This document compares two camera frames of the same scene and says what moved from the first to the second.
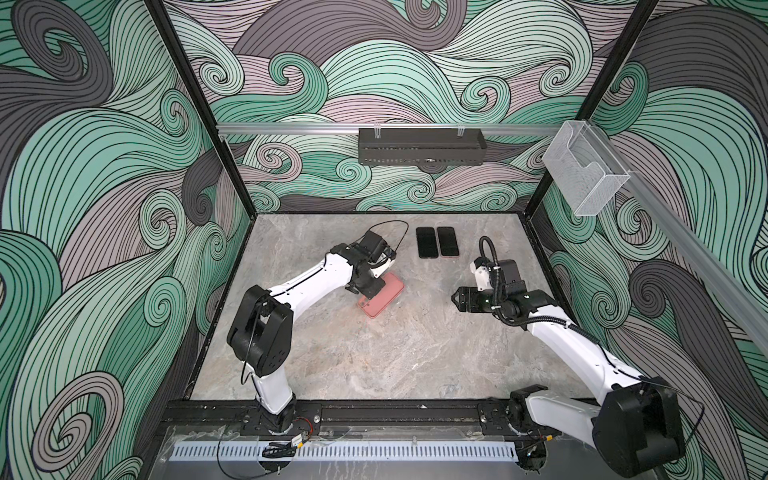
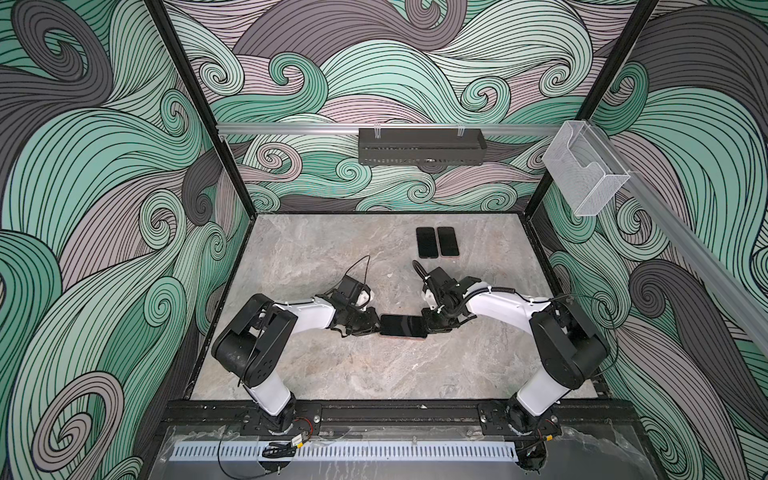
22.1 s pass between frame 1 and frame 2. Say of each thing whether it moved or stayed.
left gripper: moved
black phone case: stayed
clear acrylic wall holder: stayed
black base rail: stayed
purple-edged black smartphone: stayed
